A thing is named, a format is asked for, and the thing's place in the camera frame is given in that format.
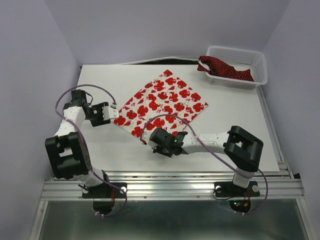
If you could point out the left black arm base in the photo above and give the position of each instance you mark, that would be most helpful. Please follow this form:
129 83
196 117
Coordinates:
108 199

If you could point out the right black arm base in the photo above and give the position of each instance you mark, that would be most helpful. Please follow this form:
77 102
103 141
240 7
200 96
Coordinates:
239 198

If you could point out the aluminium rail frame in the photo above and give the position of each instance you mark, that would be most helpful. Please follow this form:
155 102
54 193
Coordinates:
279 213

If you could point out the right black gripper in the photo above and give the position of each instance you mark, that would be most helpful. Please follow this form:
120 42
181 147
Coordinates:
157 149

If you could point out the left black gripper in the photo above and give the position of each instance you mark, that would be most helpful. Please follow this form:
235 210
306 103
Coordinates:
100 121

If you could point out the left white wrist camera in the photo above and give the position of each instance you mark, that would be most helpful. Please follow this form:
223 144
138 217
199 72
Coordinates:
110 112

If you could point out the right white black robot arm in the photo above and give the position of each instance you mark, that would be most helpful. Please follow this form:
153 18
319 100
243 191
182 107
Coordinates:
242 148

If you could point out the white plastic basket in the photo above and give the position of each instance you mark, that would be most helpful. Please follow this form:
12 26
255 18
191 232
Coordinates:
241 60

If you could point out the dark red dotted skirt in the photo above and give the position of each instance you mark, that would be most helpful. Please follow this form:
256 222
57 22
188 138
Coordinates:
216 67

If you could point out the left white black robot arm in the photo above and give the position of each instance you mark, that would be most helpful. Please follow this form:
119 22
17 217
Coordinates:
67 150

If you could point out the white red poppy skirt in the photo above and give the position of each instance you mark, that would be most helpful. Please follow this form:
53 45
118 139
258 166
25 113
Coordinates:
153 106

